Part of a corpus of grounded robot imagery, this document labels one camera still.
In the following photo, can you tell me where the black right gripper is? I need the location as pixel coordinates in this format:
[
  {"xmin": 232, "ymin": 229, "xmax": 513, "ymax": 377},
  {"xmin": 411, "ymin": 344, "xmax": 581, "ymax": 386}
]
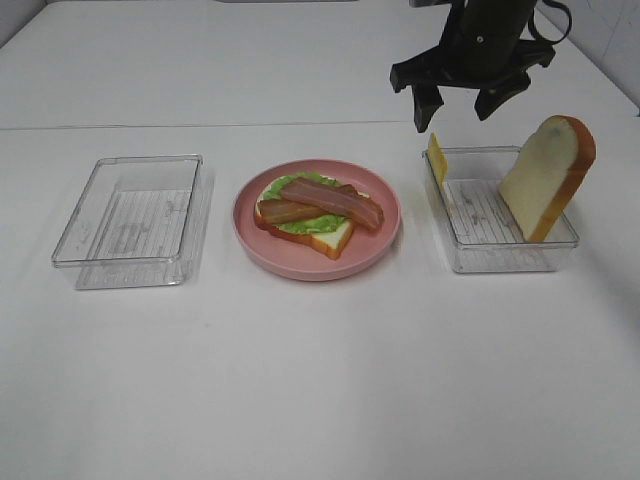
[{"xmin": 390, "ymin": 0, "xmax": 555, "ymax": 133}]

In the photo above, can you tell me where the yellow cheese slice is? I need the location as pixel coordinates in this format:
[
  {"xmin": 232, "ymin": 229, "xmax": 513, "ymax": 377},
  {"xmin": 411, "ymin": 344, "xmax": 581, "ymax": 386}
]
[{"xmin": 427, "ymin": 133, "xmax": 448, "ymax": 188}]

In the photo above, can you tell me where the red bacon strip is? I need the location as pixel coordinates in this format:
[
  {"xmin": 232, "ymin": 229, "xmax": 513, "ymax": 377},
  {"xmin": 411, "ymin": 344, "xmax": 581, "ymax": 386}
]
[{"xmin": 280, "ymin": 178, "xmax": 384, "ymax": 231}]

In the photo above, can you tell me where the white bread slice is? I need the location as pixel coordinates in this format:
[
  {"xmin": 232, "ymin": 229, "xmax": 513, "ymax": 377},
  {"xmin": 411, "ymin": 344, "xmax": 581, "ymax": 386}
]
[
  {"xmin": 254, "ymin": 204, "xmax": 356, "ymax": 260},
  {"xmin": 498, "ymin": 115, "xmax": 596, "ymax": 243}
]

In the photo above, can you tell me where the green lettuce leaf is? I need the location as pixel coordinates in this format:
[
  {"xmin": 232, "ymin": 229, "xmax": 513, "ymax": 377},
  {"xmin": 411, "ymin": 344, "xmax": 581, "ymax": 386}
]
[{"xmin": 256, "ymin": 172, "xmax": 347, "ymax": 235}]

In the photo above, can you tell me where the brown bacon strip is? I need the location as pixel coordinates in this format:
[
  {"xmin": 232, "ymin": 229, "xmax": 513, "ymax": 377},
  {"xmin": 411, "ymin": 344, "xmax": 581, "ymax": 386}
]
[{"xmin": 257, "ymin": 184, "xmax": 361, "ymax": 227}]

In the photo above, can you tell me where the clear plastic right container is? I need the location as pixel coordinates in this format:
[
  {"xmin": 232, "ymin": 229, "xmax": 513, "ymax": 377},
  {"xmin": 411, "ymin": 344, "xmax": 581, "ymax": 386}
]
[{"xmin": 422, "ymin": 146, "xmax": 579, "ymax": 274}]

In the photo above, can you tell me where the clear plastic container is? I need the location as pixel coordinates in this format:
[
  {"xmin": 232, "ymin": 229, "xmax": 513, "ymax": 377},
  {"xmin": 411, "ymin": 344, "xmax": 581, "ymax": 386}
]
[
  {"xmin": 51, "ymin": 155, "xmax": 207, "ymax": 290},
  {"xmin": 422, "ymin": 146, "xmax": 579, "ymax": 274}
]

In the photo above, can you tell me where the pink round plate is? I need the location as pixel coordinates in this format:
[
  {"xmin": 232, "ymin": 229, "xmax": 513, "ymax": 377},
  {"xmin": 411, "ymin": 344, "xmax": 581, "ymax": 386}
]
[{"xmin": 233, "ymin": 159, "xmax": 401, "ymax": 281}]

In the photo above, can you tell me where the clear plastic left container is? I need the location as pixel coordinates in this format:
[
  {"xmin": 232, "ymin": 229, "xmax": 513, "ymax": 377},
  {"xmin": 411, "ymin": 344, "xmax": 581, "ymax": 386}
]
[{"xmin": 51, "ymin": 155, "xmax": 207, "ymax": 290}]

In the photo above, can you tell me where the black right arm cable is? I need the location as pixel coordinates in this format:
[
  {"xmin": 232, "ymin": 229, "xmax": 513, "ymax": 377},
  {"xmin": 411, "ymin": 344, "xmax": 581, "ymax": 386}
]
[{"xmin": 527, "ymin": 0, "xmax": 573, "ymax": 47}]

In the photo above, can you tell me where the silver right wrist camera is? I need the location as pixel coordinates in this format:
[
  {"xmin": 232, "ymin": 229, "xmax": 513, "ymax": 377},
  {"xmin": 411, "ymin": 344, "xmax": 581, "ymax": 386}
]
[{"xmin": 409, "ymin": 0, "xmax": 451, "ymax": 8}]

